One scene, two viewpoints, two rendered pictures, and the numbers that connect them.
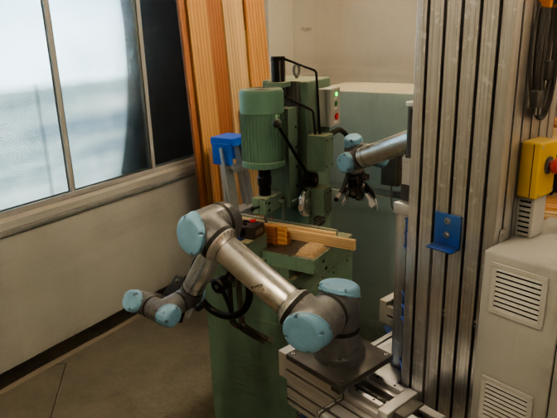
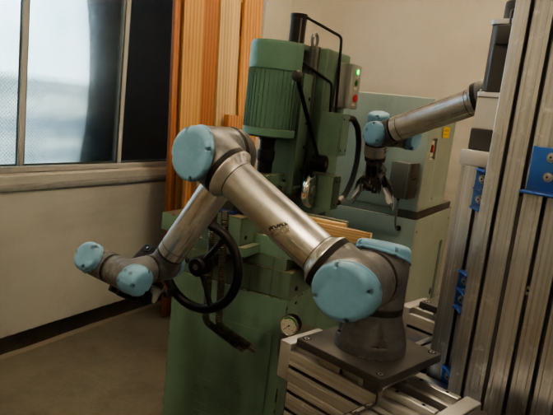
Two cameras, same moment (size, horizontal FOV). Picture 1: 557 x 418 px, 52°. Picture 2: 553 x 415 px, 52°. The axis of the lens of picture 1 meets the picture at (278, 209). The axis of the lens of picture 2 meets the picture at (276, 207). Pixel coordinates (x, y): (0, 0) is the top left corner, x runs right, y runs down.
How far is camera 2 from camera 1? 0.56 m
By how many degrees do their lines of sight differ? 9
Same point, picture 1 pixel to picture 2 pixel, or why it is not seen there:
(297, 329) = (334, 284)
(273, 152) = (284, 117)
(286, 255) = not seen: hidden behind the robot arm
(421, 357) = (484, 357)
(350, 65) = not seen: hidden behind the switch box
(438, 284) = (524, 250)
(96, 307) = (24, 311)
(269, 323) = (251, 328)
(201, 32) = (194, 22)
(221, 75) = (209, 76)
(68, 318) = not seen: outside the picture
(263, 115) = (279, 70)
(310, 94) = (330, 64)
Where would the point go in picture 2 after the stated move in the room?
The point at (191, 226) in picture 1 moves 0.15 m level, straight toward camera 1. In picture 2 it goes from (197, 139) to (204, 146)
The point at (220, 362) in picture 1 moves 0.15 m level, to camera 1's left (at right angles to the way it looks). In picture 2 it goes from (177, 380) to (133, 376)
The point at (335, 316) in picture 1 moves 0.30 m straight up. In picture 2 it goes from (385, 276) to (410, 114)
